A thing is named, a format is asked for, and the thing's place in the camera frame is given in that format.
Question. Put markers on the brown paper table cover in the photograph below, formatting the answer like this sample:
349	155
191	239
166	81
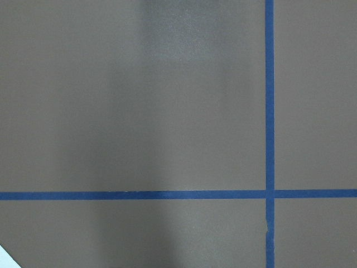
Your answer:
135	96

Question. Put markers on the cream long-sleeve cat shirt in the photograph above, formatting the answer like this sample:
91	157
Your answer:
6	261

